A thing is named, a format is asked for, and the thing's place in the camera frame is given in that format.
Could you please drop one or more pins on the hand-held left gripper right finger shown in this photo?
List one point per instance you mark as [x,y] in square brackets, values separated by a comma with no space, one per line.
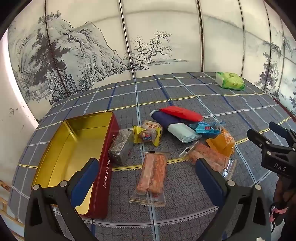
[208,183]

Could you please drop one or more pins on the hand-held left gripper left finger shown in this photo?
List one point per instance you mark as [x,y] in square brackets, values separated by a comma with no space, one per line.
[83,185]

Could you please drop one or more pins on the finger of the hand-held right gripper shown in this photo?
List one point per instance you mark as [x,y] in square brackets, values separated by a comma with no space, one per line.
[259,138]
[281,129]

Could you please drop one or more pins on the clear packet orange crackers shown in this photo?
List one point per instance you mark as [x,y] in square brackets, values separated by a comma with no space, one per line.
[151,176]
[208,153]

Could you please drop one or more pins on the orange snack packet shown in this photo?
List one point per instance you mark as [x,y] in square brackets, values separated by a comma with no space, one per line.
[222,143]

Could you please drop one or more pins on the blue candy packet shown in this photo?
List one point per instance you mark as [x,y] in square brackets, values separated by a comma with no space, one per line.
[204,128]
[220,124]

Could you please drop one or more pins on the red tin box gold inside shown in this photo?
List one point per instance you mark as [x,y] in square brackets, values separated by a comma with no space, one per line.
[69,139]

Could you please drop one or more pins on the clear packet dark sesame bar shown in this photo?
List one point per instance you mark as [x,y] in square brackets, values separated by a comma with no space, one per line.
[120,148]

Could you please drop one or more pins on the navy and white snack packet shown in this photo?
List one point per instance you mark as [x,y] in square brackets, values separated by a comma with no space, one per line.
[166,121]

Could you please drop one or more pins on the red snack packet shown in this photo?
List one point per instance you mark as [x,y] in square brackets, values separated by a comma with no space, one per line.
[180,113]

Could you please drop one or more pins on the yellow snack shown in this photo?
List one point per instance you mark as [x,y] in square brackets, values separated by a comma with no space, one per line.
[144,135]

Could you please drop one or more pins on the clear red-print cake packet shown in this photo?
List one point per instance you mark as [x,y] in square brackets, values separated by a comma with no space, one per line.
[151,125]

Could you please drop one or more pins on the person's right hand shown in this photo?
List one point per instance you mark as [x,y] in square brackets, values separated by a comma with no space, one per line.
[283,191]

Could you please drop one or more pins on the green tissue pack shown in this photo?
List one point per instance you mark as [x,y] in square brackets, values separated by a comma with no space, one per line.
[230,81]

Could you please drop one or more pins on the grey plaid tablecloth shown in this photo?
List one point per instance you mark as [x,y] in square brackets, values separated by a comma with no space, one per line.
[185,92]

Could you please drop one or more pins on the landscape painted folding screen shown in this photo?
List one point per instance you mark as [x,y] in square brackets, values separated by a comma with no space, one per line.
[161,23]

